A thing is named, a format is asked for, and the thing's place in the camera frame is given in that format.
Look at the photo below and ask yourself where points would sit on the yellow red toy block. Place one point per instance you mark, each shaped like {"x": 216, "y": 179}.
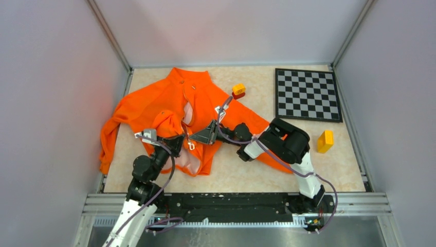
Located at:
{"x": 238, "y": 91}

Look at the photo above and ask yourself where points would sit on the black grey checkerboard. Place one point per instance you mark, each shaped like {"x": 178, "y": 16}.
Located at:
{"x": 307, "y": 95}

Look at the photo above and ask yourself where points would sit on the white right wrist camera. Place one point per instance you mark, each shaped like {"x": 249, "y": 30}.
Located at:
{"x": 221, "y": 112}

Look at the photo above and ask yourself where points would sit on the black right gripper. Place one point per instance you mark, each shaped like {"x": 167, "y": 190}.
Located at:
{"x": 214, "y": 133}

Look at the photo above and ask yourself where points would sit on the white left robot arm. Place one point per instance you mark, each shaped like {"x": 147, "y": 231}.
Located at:
{"x": 143, "y": 193}

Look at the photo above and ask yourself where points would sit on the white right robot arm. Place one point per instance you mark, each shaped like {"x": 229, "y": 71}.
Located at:
{"x": 281, "y": 141}

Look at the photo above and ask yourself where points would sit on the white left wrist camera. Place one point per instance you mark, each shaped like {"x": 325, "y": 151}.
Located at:
{"x": 148, "y": 136}

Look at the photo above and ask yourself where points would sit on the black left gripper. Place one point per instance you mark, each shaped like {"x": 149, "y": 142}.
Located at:
{"x": 175, "y": 142}

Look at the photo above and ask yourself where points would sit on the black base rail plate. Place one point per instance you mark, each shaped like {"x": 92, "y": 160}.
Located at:
{"x": 241, "y": 207}

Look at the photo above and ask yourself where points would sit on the orange zip jacket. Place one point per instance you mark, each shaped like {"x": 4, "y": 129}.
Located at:
{"x": 184, "y": 101}

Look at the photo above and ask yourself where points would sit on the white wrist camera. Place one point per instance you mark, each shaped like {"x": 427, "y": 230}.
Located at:
{"x": 148, "y": 136}
{"x": 221, "y": 112}

